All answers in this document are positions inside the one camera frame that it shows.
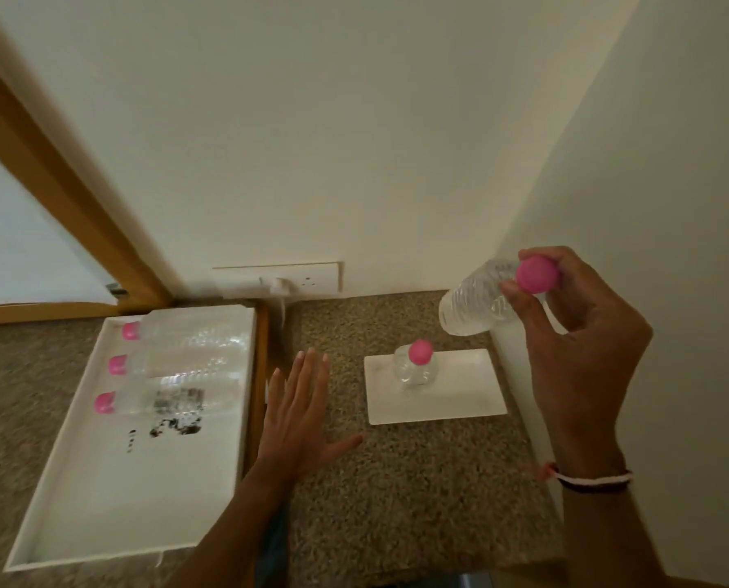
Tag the person's left hand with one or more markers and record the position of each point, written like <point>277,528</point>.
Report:
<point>294,428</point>

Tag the person's right hand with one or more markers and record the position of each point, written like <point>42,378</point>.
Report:
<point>591,367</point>

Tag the person's left thumb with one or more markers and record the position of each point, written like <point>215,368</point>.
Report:
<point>341,448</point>

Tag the person's right thumb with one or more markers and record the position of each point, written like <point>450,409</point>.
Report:
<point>531,321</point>

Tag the person's left middle finger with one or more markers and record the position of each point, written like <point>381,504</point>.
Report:
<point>308,385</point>

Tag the person's left little finger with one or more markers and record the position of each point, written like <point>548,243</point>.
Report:
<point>273,394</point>

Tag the clear bottle with pink cap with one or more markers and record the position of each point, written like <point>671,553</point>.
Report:
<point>156,399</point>
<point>474,300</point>
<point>186,336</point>
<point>174,364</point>
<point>416,367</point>

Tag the person's left forearm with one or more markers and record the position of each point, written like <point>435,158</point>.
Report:
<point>235,532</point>

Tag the person's right forearm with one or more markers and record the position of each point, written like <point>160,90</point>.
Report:
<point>609,532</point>

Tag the wooden divider strip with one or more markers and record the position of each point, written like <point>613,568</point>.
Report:
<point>257,373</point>

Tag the small white tray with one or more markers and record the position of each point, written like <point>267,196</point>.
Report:
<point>462,391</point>

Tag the blue garment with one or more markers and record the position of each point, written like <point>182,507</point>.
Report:
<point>275,545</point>

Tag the red white thread wristband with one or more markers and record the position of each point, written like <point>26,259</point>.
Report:
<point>591,480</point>

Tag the large white tray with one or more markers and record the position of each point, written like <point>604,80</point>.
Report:
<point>119,483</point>

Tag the white wall socket plate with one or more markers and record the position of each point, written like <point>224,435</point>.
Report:
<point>315,276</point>

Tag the wooden frame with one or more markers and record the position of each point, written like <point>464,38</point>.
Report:
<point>52,183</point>

